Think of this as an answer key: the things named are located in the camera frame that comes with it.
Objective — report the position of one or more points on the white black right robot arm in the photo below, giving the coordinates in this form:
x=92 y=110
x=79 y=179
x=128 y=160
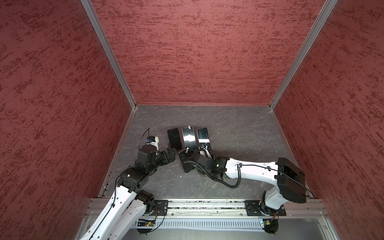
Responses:
x=287 y=179

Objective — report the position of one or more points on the aluminium corner post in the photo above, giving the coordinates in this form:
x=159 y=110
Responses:
x=97 y=26
x=317 y=26

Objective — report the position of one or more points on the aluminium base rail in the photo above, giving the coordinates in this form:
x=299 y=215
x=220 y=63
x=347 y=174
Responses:
x=230 y=214

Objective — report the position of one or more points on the black phone on wooden stand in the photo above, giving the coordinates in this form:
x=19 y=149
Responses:
x=174 y=139

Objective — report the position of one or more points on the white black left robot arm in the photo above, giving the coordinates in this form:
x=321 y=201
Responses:
x=129 y=202

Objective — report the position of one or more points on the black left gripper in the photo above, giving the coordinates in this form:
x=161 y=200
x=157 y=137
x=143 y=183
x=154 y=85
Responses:
x=171 y=156

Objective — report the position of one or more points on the aluminium corner post left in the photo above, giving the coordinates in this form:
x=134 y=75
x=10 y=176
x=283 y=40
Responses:
x=97 y=26

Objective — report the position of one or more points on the green-edged black phone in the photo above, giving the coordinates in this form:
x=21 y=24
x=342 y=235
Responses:
x=203 y=138

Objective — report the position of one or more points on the circuit board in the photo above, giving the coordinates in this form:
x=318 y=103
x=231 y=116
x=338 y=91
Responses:
x=146 y=223
x=271 y=226

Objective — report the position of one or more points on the silver-edged phone with sticker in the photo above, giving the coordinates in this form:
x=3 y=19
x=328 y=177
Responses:
x=189 y=138

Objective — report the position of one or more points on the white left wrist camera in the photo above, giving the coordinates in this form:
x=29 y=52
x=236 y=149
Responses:
x=153 y=140

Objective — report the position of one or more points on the aluminium corner post right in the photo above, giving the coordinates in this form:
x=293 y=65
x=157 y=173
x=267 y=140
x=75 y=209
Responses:
x=317 y=26

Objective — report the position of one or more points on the right circuit board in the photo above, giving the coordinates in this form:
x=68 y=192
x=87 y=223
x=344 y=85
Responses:
x=271 y=226

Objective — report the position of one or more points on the left circuit board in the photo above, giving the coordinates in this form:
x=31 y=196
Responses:
x=146 y=223

